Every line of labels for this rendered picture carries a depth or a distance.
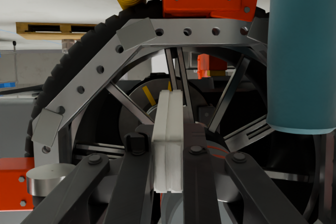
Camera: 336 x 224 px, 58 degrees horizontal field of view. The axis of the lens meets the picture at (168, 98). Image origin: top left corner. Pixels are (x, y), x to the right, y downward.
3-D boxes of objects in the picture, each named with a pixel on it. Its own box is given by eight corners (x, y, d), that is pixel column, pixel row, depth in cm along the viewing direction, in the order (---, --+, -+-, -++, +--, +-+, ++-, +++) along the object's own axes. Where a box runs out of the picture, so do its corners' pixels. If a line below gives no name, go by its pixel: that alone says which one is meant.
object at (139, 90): (111, 87, 104) (129, 175, 108) (107, 89, 97) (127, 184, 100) (202, 70, 105) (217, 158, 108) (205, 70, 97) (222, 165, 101)
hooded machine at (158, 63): (151, 47, 961) (152, 91, 974) (150, 46, 898) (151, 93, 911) (173, 47, 962) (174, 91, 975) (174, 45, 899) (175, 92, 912)
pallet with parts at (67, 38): (22, 29, 495) (24, 52, 499) (14, 21, 408) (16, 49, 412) (105, 32, 539) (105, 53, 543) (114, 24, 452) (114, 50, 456)
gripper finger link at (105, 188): (151, 206, 13) (83, 206, 13) (158, 146, 18) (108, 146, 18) (149, 177, 13) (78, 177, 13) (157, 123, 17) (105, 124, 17)
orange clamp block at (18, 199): (50, 155, 56) (0, 157, 56) (33, 170, 48) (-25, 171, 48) (52, 192, 57) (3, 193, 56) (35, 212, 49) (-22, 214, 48)
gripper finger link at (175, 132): (167, 141, 14) (183, 140, 14) (171, 89, 20) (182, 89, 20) (168, 194, 15) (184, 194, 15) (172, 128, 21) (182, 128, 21)
